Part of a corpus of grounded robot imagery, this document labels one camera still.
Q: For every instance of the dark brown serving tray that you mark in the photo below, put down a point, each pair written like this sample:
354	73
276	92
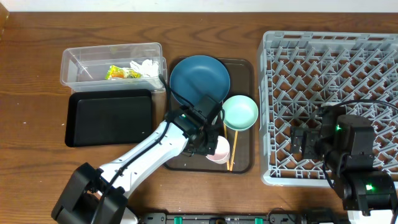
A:
242	81

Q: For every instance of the yellow green snack wrapper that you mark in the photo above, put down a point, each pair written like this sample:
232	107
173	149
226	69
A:
115	72

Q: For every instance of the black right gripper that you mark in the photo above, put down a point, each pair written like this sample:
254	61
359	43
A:
311	133

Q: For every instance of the white paper napkin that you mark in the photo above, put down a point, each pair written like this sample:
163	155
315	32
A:
148	68

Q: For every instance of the mint green bowl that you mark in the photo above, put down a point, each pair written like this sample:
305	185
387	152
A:
241	112

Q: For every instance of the clear plastic waste bin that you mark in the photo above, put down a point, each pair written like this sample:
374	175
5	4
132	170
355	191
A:
84	68

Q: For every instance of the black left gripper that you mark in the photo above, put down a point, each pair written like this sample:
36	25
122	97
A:
212	142

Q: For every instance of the black plastic tray bin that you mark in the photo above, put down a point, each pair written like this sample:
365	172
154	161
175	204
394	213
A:
98	118

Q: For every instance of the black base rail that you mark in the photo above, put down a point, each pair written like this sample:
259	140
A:
274	216

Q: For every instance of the grey dishwasher rack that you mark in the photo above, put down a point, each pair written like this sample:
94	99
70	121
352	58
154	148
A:
301	71

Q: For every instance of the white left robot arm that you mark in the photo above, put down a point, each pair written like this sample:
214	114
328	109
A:
101	195

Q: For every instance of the pink cup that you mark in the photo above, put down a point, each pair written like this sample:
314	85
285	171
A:
218	156

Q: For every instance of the dark blue plate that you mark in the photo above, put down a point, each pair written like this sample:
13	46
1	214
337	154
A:
197	76

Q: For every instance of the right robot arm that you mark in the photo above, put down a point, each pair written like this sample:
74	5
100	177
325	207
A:
344	145

